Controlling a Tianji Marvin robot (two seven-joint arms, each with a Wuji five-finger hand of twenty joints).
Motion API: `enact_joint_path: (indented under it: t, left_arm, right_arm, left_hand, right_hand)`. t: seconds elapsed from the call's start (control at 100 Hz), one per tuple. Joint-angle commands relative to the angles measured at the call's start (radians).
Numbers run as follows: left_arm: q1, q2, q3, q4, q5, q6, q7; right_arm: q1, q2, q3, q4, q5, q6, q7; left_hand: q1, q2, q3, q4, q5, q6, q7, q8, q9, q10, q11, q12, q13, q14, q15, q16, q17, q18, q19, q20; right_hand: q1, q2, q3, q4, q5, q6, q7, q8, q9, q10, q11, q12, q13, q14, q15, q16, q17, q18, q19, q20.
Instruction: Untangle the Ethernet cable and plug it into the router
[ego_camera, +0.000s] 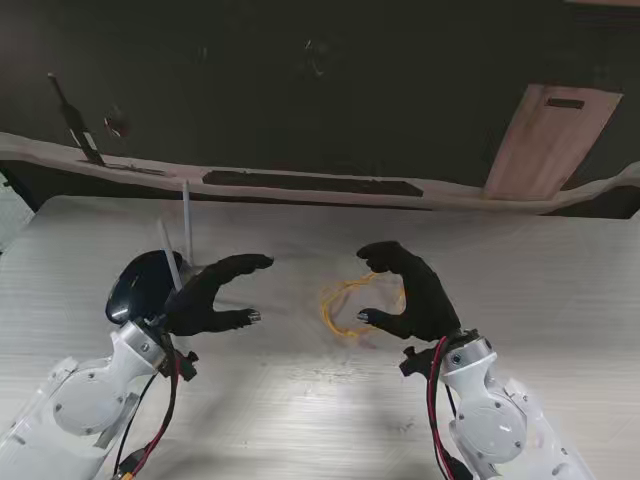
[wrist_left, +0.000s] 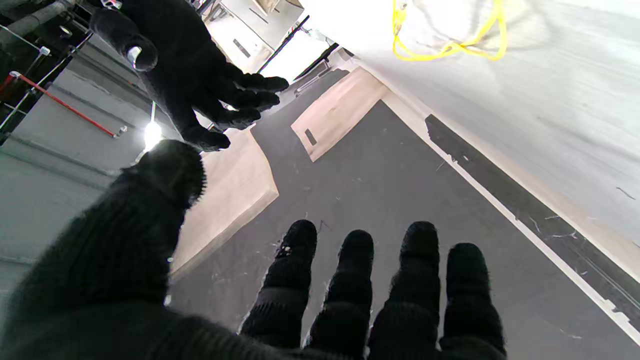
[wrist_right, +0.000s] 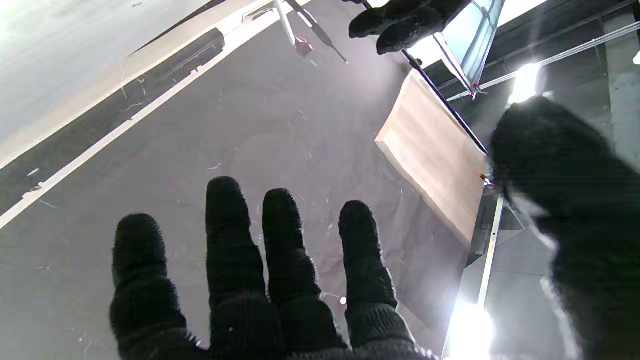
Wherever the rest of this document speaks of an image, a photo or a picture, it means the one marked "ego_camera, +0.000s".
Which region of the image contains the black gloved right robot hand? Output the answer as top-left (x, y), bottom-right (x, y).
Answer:
top-left (355, 240), bottom-right (462, 344)

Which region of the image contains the black stick tool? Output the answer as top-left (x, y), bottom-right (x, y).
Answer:
top-left (47, 72), bottom-right (109, 169)

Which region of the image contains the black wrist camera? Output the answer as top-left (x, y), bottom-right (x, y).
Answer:
top-left (398, 345), bottom-right (437, 380)
top-left (175, 349), bottom-right (201, 384)

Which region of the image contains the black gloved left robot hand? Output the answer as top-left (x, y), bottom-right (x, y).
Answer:
top-left (160, 252), bottom-right (276, 337)

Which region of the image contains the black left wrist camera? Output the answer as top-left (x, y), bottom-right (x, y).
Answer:
top-left (175, 349), bottom-right (201, 384)

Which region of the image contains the light wooden board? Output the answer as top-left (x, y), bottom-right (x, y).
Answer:
top-left (482, 83), bottom-right (625, 202)

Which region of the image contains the beige ledge strip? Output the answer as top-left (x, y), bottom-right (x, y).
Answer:
top-left (0, 130), bottom-right (640, 217)

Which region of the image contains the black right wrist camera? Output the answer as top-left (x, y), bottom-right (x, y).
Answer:
top-left (398, 345), bottom-right (437, 380)

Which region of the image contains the black white router with antennas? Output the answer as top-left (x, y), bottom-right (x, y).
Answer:
top-left (103, 179), bottom-right (204, 327)

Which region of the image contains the small red black object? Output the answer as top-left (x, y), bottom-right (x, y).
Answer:
top-left (102, 104), bottom-right (132, 139)

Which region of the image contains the black tape strip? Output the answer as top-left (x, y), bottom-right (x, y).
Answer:
top-left (202, 169), bottom-right (426, 199)

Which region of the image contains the yellow Ethernet cable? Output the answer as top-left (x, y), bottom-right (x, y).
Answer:
top-left (318, 271), bottom-right (408, 340)

